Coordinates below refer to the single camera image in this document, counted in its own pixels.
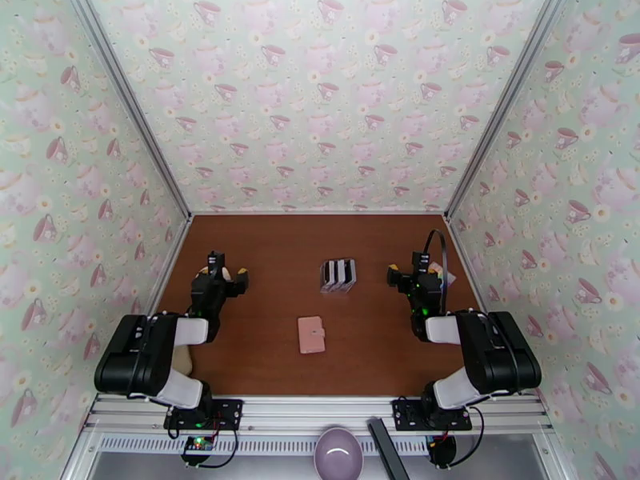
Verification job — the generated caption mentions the pink card holder wallet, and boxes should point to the pink card holder wallet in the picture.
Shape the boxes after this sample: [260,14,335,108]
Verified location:
[297,315,327,356]

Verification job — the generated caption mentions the colourful sticky notes pack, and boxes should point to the colourful sticky notes pack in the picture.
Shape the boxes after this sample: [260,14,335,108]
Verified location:
[430,262,458,288]

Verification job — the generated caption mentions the beige masking tape roll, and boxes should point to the beige masking tape roll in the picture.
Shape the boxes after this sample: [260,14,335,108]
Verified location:
[196,265,234,284]

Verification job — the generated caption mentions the beige oblong object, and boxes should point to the beige oblong object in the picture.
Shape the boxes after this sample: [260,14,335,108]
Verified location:
[172,343,196,378]

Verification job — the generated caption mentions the small circuit board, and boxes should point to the small circuit board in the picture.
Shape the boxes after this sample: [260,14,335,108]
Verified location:
[182,435,217,455]

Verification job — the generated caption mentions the black flat bar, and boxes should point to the black flat bar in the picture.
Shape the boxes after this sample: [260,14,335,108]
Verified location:
[367,417,411,480]

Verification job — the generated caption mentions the purple bowl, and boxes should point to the purple bowl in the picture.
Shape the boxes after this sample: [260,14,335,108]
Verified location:
[313,426,365,480]

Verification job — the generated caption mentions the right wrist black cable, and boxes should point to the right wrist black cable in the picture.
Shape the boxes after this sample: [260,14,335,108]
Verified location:
[422,229,450,316]

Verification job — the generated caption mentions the aluminium side rail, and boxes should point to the aluminium side rail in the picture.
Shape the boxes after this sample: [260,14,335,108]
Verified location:
[446,215,489,314]
[145,215,194,317]

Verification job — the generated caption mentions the aluminium back rail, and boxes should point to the aluminium back rail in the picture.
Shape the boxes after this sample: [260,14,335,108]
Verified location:
[189,209,450,218]

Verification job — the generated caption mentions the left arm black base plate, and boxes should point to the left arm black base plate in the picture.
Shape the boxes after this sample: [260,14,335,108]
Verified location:
[163,398,244,431]

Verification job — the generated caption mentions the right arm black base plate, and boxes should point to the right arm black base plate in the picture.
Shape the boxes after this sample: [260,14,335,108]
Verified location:
[391,397,473,433]

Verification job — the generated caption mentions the right base black cable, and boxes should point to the right base black cable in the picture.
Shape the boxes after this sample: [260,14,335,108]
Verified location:
[447,404,486,469]

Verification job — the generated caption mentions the base black cable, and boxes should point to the base black cable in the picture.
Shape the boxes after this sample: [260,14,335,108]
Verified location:
[179,426,240,470]
[447,404,486,469]

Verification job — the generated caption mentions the aluminium front frame rail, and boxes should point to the aluminium front frame rail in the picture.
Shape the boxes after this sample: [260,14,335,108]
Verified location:
[82,393,556,436]

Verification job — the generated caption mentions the left base black cable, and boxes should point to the left base black cable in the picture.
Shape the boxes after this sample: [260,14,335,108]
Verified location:
[179,426,240,470]

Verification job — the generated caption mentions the perforated white cable duct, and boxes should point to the perforated white cable duct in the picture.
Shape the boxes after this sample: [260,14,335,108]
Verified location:
[97,435,431,456]

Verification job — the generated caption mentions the aluminium corner post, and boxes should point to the aluminium corner post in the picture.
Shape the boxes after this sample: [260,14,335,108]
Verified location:
[67,0,194,221]
[444,0,572,222]

